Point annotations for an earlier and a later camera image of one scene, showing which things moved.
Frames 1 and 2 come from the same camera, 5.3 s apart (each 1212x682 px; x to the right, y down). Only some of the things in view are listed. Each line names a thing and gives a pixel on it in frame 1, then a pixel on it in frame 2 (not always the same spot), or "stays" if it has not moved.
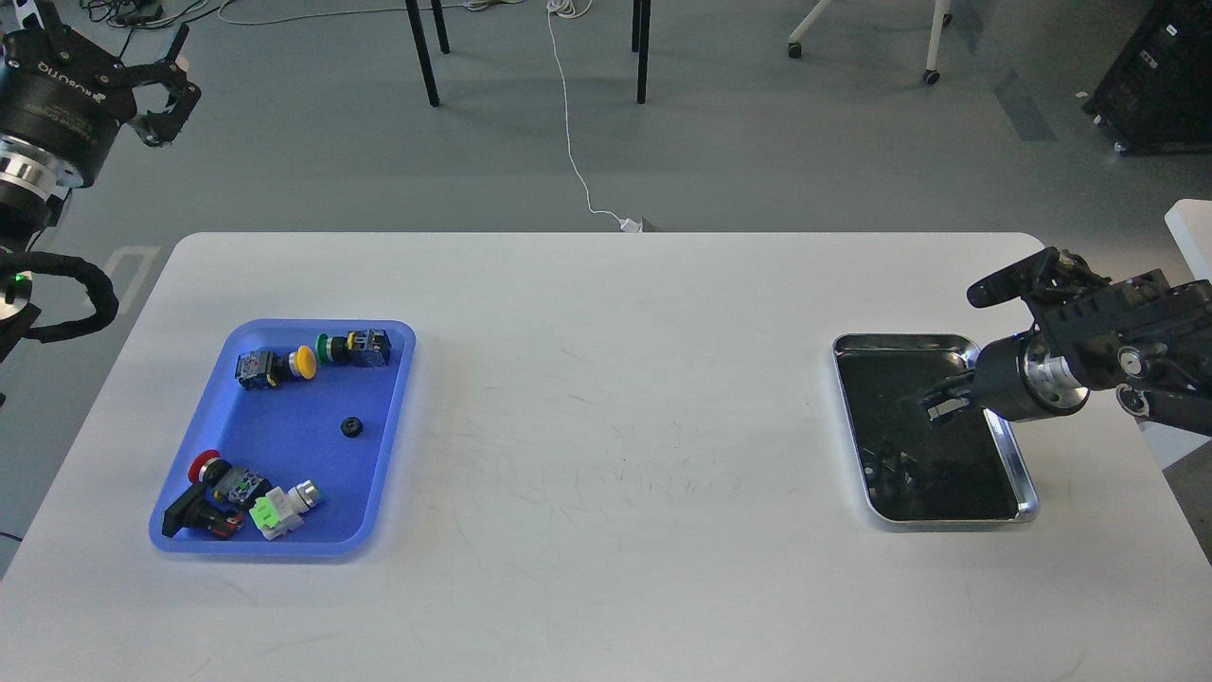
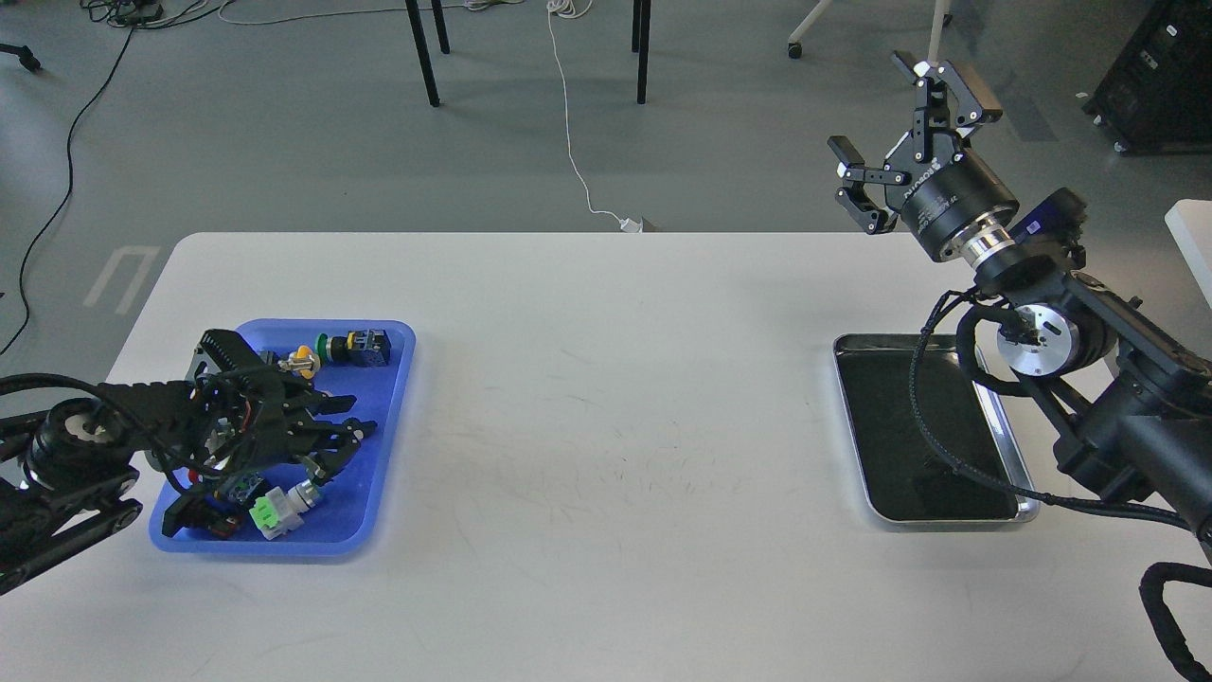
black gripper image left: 66,96 → 242,421
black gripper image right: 1020,378 → 940,189
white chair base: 941,18 stays
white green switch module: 277,513 stays
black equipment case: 1156,97 stays
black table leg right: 640,40 stays
